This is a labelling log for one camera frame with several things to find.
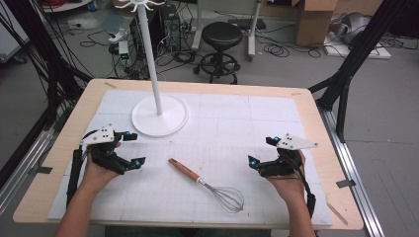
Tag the aluminium rail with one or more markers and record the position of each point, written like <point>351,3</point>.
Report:
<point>352,171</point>
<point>23,171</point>

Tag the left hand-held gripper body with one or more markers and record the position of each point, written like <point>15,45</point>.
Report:
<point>102,154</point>

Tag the person's right hand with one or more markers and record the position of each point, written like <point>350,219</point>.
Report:
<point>290,186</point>

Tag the white power strip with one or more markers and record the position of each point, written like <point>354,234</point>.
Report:
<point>118,35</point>

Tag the white hook stand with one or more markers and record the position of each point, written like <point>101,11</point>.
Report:
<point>154,82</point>

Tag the person's left hand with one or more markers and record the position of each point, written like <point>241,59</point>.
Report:
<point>96,176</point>

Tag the black round stool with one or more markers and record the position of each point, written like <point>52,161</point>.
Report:
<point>221,36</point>

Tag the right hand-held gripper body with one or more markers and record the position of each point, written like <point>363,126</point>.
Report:
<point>286,161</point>

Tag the black tape piece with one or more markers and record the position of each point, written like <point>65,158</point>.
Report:
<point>44,170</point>
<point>346,183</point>

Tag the cardboard box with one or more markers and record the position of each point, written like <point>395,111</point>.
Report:
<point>313,23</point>

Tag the thin wooden stick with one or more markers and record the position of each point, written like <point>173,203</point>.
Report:
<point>337,213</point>

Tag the white grid mat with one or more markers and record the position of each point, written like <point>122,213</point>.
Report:
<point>224,125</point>

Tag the black metal frame stand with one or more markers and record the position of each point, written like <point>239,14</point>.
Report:
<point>349,65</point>
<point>49,65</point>

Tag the white flat board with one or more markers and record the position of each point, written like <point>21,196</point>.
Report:
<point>359,51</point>

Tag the white desk leg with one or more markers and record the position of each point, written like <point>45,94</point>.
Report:
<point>254,29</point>
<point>197,26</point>

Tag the black computer tower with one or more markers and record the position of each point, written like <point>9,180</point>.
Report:
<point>171,29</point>

